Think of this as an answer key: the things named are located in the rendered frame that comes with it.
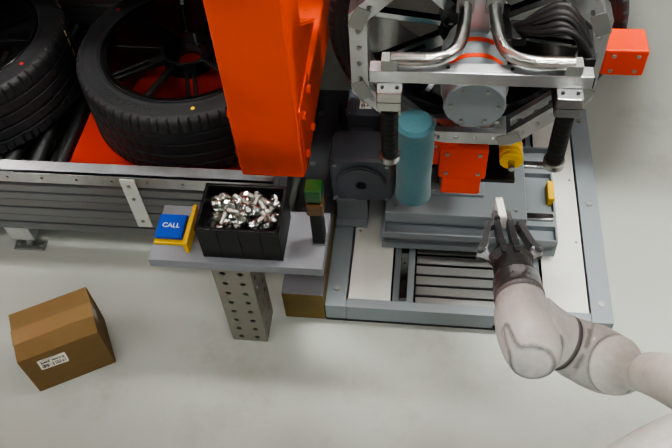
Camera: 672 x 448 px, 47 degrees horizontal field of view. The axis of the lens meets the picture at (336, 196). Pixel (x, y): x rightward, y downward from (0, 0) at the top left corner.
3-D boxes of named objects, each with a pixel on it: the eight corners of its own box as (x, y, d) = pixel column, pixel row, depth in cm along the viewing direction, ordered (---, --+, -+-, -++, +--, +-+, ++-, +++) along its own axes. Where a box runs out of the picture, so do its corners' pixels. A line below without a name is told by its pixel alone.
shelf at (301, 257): (331, 220, 196) (330, 212, 194) (323, 276, 186) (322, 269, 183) (167, 211, 201) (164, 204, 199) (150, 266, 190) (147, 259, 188)
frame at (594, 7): (576, 129, 190) (630, -68, 147) (579, 149, 186) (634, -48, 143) (355, 121, 196) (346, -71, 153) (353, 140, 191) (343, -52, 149)
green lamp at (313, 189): (324, 190, 177) (323, 178, 174) (322, 203, 174) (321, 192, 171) (306, 189, 177) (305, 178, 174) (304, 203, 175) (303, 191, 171)
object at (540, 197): (545, 165, 248) (550, 144, 240) (553, 258, 225) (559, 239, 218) (389, 158, 253) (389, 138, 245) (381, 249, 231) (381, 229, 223)
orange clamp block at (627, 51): (595, 52, 172) (637, 53, 171) (599, 76, 167) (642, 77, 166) (602, 27, 167) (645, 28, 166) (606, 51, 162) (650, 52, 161)
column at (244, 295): (273, 311, 229) (253, 227, 196) (267, 341, 223) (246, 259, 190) (240, 309, 230) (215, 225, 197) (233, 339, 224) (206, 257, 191)
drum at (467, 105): (502, 64, 176) (509, 14, 165) (505, 132, 163) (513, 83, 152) (440, 62, 178) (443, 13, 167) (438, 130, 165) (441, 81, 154)
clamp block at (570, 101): (576, 86, 153) (581, 66, 149) (580, 119, 148) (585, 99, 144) (549, 85, 154) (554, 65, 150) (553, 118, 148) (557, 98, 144)
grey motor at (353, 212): (400, 135, 259) (401, 55, 232) (393, 237, 233) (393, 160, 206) (346, 133, 261) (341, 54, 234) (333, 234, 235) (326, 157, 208)
